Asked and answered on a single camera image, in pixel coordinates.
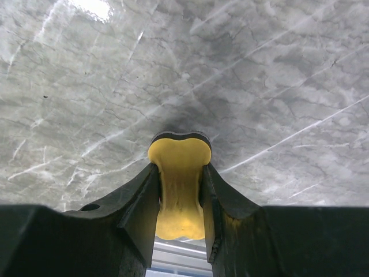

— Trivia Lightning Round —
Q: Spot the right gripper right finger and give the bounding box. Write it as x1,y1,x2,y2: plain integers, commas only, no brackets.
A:
200,165,368,276

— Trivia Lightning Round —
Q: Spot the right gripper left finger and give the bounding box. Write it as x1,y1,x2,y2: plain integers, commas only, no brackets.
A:
1,164,160,276

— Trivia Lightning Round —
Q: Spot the aluminium mounting rail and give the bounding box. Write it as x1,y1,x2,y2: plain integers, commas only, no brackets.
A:
146,237,213,276

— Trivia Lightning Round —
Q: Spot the yellow bone-shaped eraser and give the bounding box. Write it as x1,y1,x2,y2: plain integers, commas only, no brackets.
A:
148,131,212,240

